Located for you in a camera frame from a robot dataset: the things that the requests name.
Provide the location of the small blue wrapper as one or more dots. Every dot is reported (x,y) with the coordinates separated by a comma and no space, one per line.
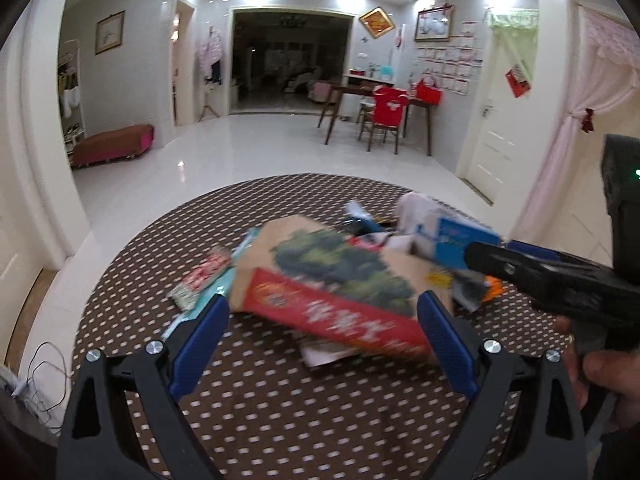
(370,225)

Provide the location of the clothes drying rack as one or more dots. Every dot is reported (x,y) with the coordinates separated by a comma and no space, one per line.
(211,65)

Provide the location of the pink curtain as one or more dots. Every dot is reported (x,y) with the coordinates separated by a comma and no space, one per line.
(575,175)

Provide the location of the red curtain tie bow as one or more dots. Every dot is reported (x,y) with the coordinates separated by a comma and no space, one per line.
(588,120)

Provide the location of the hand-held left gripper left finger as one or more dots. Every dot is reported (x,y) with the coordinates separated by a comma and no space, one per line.
(200,340)

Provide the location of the white plastic bag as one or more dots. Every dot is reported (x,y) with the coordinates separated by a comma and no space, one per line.
(415,210)

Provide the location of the wooden dining table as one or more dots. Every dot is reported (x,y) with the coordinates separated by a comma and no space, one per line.
(350,91)

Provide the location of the red and white wrapper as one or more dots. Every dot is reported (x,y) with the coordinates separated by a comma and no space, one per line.
(202,277)

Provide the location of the person's right hand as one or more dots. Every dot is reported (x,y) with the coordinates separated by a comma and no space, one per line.
(620,377)

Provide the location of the wooden chair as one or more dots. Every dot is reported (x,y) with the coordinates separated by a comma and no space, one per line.
(382,132)

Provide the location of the red upholstered bench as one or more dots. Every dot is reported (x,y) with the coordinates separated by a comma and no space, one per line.
(112,145)

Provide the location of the group of wall certificates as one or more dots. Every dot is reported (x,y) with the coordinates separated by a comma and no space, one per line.
(452,65)

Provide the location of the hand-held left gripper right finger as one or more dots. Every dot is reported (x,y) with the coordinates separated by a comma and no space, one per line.
(447,345)

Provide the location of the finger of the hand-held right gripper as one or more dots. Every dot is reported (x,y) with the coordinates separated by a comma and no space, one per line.
(520,272)
(535,249)

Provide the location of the white door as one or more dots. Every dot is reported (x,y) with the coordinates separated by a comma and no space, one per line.
(492,130)

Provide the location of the grey and white wrapper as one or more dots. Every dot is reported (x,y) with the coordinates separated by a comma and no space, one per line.
(470,290)

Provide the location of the red door hanging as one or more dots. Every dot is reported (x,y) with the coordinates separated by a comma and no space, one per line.
(517,81)

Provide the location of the blue and white packet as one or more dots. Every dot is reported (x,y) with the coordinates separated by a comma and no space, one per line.
(455,237)

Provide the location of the white crumpled paper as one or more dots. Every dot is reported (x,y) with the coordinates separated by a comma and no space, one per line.
(320,355)

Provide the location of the framed picture with red tassels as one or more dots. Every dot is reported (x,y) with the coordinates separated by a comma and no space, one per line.
(434,25)

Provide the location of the brown polka-dot tablecloth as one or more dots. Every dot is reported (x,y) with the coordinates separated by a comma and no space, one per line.
(280,410)

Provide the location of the teal box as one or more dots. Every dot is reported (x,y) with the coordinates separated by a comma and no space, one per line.
(385,72)

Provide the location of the gold red diamond picture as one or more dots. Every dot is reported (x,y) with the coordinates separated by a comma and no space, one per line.
(376,23)

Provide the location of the brown printed paper bag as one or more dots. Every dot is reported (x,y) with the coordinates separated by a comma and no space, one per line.
(310,280)

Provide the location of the framed wall picture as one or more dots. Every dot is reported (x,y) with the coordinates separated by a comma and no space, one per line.
(110,32)

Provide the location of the orange wrapper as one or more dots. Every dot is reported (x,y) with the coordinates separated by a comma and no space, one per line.
(492,287)

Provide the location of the green door valance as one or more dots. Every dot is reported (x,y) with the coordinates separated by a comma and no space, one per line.
(512,19)

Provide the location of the red chair cover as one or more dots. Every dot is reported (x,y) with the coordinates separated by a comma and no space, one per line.
(390,107)

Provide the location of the teal packet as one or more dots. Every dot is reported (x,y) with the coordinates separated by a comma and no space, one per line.
(207,305)

